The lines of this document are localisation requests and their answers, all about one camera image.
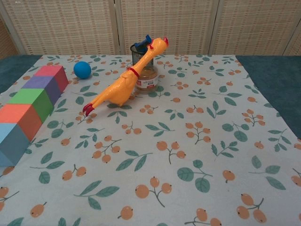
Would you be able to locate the purple foam cube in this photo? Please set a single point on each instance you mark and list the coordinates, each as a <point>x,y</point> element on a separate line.
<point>38,82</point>

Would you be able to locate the green foam cube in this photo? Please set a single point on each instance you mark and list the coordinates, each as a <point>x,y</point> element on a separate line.
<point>30,96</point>

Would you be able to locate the orange foam cube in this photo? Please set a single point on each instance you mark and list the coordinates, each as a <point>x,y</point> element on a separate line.
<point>16,113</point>

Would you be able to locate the light blue foam cube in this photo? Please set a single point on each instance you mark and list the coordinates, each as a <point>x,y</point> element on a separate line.
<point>11,143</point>

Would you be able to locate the glass jar with label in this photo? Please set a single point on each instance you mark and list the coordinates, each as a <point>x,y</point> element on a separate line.
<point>148,81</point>

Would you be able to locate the yellow rubber chicken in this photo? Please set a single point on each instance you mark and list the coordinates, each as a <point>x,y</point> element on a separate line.
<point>120,89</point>

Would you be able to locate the floral tablecloth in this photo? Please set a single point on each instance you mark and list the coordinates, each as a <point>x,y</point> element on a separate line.
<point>164,153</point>

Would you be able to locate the black mesh pen holder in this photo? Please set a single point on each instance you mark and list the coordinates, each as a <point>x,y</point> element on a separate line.
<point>136,57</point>

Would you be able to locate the blue tool in holder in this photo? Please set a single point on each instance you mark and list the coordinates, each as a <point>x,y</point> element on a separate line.
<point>142,44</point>

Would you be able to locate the blue ball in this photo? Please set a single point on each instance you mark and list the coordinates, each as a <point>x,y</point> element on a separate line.
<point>82,70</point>

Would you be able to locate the pink foam cube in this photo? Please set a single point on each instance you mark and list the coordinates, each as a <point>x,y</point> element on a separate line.
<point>48,70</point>

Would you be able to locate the woven folding screen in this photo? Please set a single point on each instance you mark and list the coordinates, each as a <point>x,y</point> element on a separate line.
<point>70,26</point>

